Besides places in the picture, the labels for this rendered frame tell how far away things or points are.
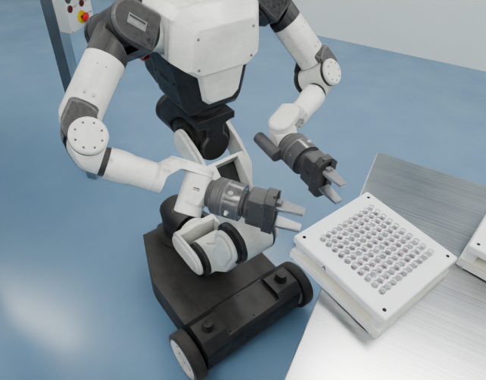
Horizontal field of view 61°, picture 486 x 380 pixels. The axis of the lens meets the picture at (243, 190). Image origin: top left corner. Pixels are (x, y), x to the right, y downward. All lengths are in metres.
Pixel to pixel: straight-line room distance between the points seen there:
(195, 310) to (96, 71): 1.02
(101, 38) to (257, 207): 0.49
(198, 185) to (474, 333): 0.64
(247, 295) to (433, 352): 0.90
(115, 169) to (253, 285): 0.94
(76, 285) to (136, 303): 0.29
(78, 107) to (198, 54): 0.31
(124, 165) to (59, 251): 1.28
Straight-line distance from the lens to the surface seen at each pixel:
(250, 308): 1.63
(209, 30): 1.03
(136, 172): 0.92
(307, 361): 0.83
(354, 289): 0.84
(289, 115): 1.13
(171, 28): 1.02
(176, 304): 1.67
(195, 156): 1.23
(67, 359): 1.84
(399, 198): 1.17
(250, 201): 0.90
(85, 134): 0.88
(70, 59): 2.09
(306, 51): 1.27
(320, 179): 1.03
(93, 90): 0.93
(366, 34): 4.19
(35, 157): 2.72
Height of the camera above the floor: 1.60
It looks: 43 degrees down
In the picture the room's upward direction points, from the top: 5 degrees clockwise
